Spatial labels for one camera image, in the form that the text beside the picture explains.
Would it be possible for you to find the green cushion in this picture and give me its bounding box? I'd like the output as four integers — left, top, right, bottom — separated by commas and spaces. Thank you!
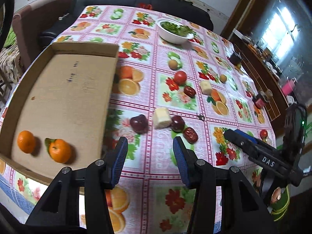
3, 27, 16, 48

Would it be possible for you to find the pale cut sugarcane chunk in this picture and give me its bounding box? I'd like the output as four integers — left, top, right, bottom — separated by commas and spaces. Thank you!
153, 107, 172, 129

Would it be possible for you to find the dark red plum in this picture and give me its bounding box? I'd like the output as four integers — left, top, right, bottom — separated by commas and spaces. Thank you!
130, 114, 148, 134
171, 115, 185, 133

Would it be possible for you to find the white salad bowl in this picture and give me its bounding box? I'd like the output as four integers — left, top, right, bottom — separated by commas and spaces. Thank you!
156, 19, 195, 44

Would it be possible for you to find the brown round longan fruit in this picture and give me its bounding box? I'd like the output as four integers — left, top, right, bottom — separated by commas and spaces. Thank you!
168, 59, 178, 70

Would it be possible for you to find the brown armchair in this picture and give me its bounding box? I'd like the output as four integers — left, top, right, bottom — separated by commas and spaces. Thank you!
12, 0, 72, 69

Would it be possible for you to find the small red cherry tomato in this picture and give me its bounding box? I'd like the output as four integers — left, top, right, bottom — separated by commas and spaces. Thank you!
260, 129, 268, 140

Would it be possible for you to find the wooden sideboard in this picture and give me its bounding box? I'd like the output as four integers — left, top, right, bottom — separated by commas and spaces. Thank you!
220, 0, 312, 137

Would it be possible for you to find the wrinkled red jujube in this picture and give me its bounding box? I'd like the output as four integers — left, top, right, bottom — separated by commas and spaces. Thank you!
183, 127, 198, 144
183, 86, 196, 98

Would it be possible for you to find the shallow cardboard box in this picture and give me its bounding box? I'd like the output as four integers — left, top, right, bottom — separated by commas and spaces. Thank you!
1, 42, 119, 185

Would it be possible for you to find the red jar with lid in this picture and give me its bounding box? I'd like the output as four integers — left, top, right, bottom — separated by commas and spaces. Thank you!
252, 89, 273, 109

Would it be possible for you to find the orange mandarin with leaf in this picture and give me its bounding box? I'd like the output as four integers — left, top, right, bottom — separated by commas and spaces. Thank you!
44, 138, 72, 164

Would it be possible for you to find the black leather sofa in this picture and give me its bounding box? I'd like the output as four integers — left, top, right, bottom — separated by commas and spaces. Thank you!
38, 0, 214, 49

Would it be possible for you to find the fruit pattern tablecloth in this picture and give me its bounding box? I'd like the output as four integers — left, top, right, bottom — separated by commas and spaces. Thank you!
0, 4, 277, 234

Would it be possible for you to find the person's right hand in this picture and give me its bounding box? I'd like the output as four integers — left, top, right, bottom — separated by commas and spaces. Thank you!
270, 187, 281, 204

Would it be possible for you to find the black cup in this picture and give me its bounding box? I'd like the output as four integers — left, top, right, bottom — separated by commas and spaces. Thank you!
229, 52, 242, 66

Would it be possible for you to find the pink bottle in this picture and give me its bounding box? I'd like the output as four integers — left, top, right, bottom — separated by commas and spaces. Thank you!
281, 78, 297, 96

